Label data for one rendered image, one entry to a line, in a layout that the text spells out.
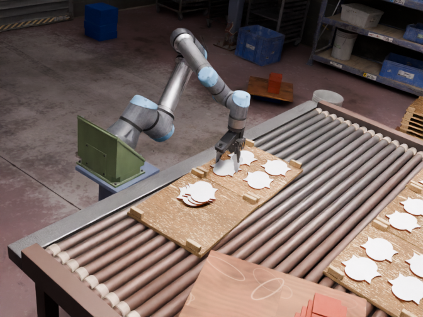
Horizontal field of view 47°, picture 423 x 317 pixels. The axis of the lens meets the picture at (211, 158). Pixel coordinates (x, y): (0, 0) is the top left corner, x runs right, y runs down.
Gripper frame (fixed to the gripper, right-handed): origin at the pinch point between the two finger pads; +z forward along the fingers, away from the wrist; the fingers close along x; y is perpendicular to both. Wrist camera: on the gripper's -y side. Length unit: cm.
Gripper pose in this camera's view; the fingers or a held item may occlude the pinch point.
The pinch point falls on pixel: (225, 166)
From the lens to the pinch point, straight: 218.6
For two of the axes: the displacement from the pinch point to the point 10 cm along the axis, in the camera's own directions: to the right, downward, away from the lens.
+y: 5.8, -3.1, 7.6
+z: -1.5, 8.7, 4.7
